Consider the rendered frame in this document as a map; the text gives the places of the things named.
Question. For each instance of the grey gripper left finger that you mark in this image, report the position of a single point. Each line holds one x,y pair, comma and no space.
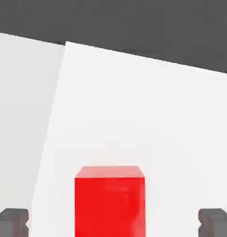
9,223

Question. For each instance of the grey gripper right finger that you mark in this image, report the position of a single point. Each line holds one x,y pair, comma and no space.
216,224

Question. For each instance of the small red cube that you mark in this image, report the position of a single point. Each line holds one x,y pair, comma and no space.
109,203

